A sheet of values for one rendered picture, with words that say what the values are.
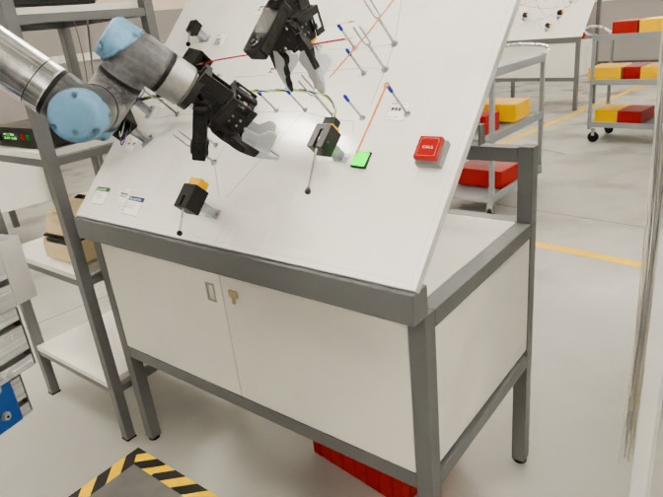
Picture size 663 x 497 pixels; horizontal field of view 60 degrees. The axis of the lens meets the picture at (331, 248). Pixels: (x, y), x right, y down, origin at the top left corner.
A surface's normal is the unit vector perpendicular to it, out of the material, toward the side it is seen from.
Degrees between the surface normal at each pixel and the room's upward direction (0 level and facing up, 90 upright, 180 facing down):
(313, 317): 90
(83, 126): 90
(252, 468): 0
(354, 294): 90
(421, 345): 90
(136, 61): 99
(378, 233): 45
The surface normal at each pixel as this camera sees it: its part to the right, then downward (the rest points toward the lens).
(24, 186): 0.72, 0.19
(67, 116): 0.13, 0.36
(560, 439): -0.10, -0.93
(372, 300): -0.61, 0.35
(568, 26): -0.60, -0.34
